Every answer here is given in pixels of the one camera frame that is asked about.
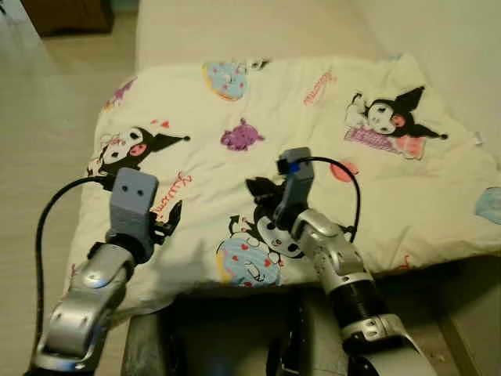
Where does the cream cartoon print blanket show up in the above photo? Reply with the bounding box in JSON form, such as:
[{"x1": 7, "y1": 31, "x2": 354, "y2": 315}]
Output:
[{"x1": 67, "y1": 53, "x2": 501, "y2": 318}]

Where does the robot left leg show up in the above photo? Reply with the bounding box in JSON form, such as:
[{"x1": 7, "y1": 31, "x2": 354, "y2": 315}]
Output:
[{"x1": 121, "y1": 309, "x2": 185, "y2": 376}]

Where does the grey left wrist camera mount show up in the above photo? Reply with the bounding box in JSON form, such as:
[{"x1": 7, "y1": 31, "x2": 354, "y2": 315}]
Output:
[{"x1": 108, "y1": 167, "x2": 160, "y2": 240}]

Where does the robot leg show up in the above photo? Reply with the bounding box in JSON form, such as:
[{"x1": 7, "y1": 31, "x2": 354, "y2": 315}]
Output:
[
  {"x1": 266, "y1": 294, "x2": 353, "y2": 376},
  {"x1": 121, "y1": 309, "x2": 185, "y2": 376}
]

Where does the robot right leg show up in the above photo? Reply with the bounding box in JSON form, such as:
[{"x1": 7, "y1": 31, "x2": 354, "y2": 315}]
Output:
[{"x1": 266, "y1": 294, "x2": 353, "y2": 376}]

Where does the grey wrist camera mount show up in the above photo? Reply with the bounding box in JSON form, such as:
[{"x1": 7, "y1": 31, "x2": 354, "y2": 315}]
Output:
[
  {"x1": 108, "y1": 167, "x2": 160, "y2": 240},
  {"x1": 274, "y1": 147, "x2": 315, "y2": 232}
]

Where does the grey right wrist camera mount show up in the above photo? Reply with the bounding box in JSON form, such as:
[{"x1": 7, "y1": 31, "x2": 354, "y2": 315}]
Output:
[{"x1": 274, "y1": 147, "x2": 315, "y2": 232}]

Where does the cream sheeted mattress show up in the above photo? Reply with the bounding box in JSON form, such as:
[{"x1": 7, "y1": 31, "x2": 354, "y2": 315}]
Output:
[{"x1": 135, "y1": 0, "x2": 501, "y2": 142}]

